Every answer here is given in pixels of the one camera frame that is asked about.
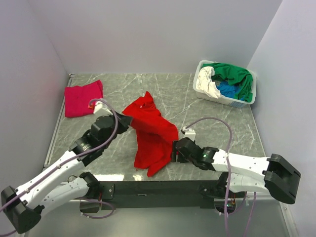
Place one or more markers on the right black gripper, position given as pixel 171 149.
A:
pixel 174 154

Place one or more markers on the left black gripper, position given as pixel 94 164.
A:
pixel 125 122

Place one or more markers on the red t-shirt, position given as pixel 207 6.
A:
pixel 155 134

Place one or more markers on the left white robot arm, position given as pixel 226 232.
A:
pixel 25 205

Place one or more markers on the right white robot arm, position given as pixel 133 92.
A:
pixel 272 175

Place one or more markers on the folded magenta t-shirt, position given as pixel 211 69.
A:
pixel 77 99

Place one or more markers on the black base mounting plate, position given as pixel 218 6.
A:
pixel 151 194

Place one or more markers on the white t-shirt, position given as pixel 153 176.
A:
pixel 205 83

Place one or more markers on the white plastic laundry basket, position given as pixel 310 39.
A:
pixel 223 100

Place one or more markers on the blue t-shirt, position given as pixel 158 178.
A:
pixel 229 90

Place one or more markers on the green t-shirt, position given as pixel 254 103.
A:
pixel 234 75

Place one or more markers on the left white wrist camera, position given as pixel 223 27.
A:
pixel 100 108

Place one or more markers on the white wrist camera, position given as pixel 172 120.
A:
pixel 100 108
pixel 188 133

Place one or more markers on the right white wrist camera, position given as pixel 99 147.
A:
pixel 188 133

